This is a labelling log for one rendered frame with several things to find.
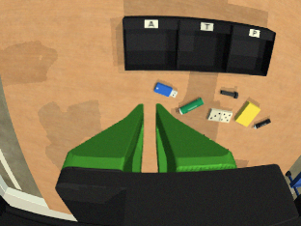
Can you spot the black three-compartment bin rack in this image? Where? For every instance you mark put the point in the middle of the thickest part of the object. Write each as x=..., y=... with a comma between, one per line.
x=152, y=42

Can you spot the black bolt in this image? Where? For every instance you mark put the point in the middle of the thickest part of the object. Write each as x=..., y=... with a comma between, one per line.
x=234, y=95

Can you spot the white domino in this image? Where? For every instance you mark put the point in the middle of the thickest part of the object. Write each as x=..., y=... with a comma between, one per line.
x=219, y=115

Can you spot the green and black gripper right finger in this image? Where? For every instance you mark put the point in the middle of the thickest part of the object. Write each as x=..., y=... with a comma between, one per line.
x=185, y=149

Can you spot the blue usb stick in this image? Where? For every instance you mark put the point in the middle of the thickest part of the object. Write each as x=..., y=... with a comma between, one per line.
x=165, y=90

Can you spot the green battery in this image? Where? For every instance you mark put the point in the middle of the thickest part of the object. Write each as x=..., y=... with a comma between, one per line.
x=190, y=106

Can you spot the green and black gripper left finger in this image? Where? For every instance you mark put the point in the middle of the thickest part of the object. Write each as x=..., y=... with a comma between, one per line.
x=114, y=147

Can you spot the yellow sticky note pad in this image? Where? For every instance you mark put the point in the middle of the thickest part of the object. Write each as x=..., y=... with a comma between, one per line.
x=246, y=115

